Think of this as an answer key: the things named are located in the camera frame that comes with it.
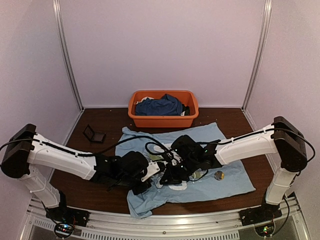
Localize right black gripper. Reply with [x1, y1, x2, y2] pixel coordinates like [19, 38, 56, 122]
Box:
[159, 156, 199, 187]

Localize painted round brooch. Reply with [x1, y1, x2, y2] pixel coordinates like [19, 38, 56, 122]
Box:
[214, 170, 225, 181]

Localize light blue printed t-shirt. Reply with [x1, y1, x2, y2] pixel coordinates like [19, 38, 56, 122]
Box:
[126, 122, 255, 219]

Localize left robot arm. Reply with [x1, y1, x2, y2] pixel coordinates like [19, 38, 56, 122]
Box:
[0, 124, 160, 222]

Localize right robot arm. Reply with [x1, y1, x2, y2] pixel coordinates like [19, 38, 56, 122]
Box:
[160, 116, 309, 221]

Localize black open brooch case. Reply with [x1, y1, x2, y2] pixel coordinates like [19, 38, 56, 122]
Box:
[82, 124, 106, 143]

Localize dark blue garment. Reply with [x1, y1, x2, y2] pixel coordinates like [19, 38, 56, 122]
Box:
[134, 94, 185, 116]

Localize orange plastic basin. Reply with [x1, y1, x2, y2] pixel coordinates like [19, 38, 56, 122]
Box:
[128, 90, 199, 128]

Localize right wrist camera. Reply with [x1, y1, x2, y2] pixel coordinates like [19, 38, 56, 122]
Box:
[162, 151, 179, 166]

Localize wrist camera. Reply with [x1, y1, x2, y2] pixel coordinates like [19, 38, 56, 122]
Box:
[141, 161, 166, 182]
[162, 151, 179, 166]

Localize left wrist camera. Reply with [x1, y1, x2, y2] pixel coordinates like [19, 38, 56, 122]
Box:
[141, 161, 166, 182]

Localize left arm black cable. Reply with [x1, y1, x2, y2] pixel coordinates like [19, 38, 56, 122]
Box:
[74, 134, 151, 158]

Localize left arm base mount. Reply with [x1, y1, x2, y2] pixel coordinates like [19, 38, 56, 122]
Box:
[44, 206, 90, 227]

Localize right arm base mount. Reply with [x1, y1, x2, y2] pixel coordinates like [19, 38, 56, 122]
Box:
[238, 205, 282, 226]

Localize aluminium front rail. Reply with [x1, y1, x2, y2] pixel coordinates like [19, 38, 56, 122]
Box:
[17, 197, 311, 240]

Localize right aluminium corner post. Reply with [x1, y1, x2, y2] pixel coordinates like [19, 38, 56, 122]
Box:
[241, 0, 273, 112]

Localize aluminium corner post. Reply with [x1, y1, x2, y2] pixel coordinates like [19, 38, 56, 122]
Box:
[52, 0, 85, 112]
[241, 0, 273, 112]

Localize left aluminium corner post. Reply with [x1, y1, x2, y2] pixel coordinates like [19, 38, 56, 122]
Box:
[52, 0, 85, 112]

